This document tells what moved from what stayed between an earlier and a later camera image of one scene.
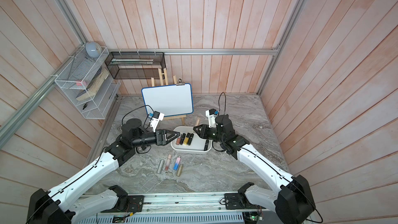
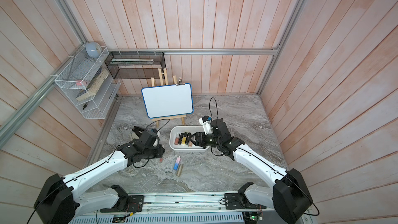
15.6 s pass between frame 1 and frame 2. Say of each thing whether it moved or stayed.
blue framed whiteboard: stayed
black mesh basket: stayed
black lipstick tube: moved
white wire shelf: stayed
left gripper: moved
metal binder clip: stayed
